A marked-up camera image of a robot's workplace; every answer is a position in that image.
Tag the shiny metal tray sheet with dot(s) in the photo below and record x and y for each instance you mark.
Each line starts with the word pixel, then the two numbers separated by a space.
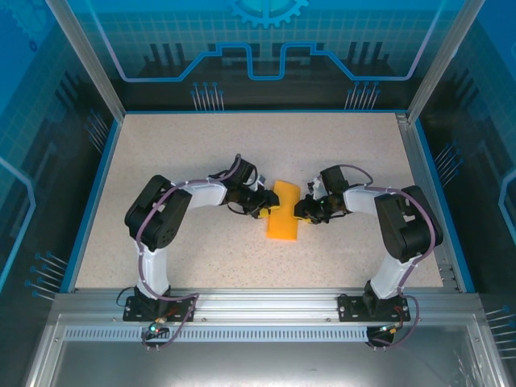
pixel 262 367

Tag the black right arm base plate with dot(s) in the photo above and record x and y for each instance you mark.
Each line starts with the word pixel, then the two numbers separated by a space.
pixel 350 308

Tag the blue table edge strip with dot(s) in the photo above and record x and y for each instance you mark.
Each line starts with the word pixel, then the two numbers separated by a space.
pixel 96 201

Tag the aluminium frame post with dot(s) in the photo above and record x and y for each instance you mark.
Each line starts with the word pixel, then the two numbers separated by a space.
pixel 443 60
pixel 88 60

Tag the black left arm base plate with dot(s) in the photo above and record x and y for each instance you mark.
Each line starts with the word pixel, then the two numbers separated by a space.
pixel 181 312

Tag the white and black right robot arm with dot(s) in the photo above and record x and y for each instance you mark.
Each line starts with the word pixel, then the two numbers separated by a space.
pixel 407 225

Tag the aluminium mounting rail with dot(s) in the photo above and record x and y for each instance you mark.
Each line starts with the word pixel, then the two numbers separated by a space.
pixel 262 306

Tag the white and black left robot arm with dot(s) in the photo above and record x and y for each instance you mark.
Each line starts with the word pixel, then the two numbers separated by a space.
pixel 157 217

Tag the blue printed enclosure panel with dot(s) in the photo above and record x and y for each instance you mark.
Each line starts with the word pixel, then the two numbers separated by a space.
pixel 32 121
pixel 262 24
pixel 483 121

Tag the aluminium side rail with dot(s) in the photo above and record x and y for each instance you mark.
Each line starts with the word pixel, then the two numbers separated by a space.
pixel 417 161

